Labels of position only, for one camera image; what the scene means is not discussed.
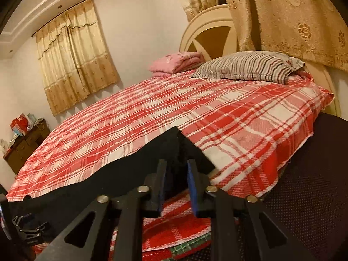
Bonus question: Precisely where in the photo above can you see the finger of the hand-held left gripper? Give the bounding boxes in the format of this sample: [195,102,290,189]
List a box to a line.
[12,214,51,242]

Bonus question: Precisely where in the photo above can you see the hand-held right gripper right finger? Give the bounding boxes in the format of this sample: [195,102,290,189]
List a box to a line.
[187,158,316,261]

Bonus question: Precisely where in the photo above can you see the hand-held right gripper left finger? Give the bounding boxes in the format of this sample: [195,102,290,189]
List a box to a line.
[35,159,167,261]

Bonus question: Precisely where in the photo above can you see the black pants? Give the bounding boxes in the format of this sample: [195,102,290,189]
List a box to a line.
[8,126,222,231]

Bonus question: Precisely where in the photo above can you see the red woven blanket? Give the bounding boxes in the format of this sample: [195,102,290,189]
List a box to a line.
[109,193,212,252]

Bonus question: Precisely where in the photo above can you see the red green plaid blanket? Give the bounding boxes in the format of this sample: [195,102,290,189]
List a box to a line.
[141,234,213,261]

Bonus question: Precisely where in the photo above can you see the brown wooden cabinet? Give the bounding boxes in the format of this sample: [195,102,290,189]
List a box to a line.
[3,125,52,175]

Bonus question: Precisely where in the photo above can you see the red white plaid bed blanket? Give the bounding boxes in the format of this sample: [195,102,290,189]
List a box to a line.
[5,69,335,204]

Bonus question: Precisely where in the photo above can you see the red gift bag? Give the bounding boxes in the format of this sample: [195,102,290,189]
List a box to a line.
[10,114,29,136]

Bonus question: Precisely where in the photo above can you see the dark dotted cloth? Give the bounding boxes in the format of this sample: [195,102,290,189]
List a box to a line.
[256,113,348,261]

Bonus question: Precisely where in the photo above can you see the pink folded blanket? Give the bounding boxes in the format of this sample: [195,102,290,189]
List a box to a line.
[149,51,206,78]

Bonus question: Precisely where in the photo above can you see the striped pillow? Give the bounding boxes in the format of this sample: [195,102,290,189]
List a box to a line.
[191,51,305,85]

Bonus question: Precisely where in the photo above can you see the gold window curtain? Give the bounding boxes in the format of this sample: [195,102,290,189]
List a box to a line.
[35,0,119,117]

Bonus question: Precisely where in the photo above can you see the cream round headboard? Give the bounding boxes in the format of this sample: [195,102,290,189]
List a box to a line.
[179,4,341,117]

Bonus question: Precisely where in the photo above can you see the dark curtain rod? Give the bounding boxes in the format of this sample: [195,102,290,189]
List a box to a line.
[31,0,98,37]

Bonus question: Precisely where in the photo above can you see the gold floral patterned curtain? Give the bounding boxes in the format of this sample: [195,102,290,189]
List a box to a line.
[169,0,348,72]

